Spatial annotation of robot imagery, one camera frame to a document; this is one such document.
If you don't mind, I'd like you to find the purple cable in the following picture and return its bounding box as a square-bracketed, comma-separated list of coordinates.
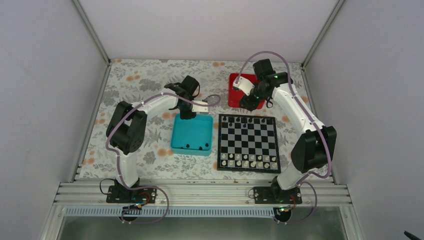
[104, 92, 222, 225]
[235, 50, 333, 225]

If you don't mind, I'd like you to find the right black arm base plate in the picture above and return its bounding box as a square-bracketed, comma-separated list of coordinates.
[252, 186, 303, 205]

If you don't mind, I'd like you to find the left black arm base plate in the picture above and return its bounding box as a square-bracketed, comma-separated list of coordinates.
[105, 185, 157, 204]

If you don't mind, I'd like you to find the teal plastic tray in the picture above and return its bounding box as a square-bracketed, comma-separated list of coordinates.
[170, 114, 214, 156]

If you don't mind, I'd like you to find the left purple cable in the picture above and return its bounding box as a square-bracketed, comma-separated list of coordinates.
[104, 92, 222, 225]

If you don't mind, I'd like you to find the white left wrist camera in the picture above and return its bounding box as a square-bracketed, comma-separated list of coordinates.
[191, 100, 210, 114]

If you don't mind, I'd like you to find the black white chess board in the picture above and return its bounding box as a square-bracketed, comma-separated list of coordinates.
[217, 114, 281, 174]

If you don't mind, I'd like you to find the right aluminium corner post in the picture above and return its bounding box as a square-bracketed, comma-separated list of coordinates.
[301, 0, 346, 70]

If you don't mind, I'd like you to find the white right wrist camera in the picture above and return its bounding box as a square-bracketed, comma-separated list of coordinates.
[232, 76, 255, 96]

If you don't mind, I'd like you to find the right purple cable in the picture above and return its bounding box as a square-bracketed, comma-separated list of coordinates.
[235, 50, 333, 225]

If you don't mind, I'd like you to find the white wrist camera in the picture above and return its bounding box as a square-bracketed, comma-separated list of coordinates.
[232, 76, 255, 96]
[191, 100, 210, 114]

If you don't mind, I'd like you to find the aluminium corner frame post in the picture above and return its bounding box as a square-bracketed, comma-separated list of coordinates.
[71, 0, 111, 66]

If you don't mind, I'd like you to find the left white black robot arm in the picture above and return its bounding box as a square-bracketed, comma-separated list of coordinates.
[105, 75, 209, 203]

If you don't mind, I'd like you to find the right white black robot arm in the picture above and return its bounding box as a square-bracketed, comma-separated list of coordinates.
[232, 59, 337, 204]

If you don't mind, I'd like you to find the floral patterned table mat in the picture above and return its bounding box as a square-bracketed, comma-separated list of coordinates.
[79, 58, 334, 181]

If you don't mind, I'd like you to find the white chess pieces row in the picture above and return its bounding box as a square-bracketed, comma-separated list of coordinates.
[217, 153, 280, 170]

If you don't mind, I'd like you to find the aluminium rail frame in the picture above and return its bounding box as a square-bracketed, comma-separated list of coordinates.
[41, 179, 363, 240]

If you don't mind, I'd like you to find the red plastic tray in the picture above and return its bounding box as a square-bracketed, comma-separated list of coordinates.
[227, 73, 259, 108]

